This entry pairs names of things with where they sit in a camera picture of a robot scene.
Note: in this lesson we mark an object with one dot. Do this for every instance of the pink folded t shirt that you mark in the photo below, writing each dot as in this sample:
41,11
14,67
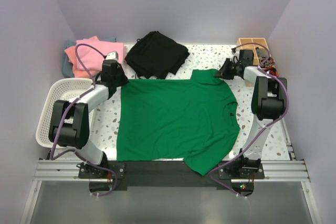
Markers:
92,59

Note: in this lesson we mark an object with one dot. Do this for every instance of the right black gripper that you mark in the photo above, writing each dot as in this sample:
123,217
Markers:
222,73

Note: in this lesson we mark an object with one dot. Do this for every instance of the green t shirt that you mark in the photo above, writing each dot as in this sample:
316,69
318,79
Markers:
193,119

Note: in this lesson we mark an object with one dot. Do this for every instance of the white perforated laundry basket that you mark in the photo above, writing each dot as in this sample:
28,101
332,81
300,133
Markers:
64,89

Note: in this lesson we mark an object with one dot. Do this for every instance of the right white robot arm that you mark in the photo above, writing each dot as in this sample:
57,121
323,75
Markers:
269,104

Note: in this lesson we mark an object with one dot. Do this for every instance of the salmon folded t shirt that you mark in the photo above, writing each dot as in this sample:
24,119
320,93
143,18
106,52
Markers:
72,58

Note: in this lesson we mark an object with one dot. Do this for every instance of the black folded garment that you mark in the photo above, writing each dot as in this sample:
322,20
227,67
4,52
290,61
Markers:
156,55

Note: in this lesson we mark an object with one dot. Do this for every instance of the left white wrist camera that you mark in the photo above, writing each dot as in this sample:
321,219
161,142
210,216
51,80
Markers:
112,56

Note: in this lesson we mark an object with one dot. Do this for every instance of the black white patterned sock roll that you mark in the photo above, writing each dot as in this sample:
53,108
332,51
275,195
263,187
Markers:
267,63

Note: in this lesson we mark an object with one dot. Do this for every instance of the orange black sock roll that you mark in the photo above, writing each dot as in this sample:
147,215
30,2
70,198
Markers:
272,71

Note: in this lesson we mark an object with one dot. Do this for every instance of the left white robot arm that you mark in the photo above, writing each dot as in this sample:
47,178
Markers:
69,126

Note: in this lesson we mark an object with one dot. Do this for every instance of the grey rolled sock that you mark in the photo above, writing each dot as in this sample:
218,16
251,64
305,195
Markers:
261,52

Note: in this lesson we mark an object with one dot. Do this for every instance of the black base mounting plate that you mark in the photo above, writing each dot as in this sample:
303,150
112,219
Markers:
167,174

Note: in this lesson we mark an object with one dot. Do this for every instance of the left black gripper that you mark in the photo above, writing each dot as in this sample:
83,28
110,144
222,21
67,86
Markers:
124,81

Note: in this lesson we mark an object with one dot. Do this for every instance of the wooden compartment organizer box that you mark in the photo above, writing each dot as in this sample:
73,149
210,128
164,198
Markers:
252,43

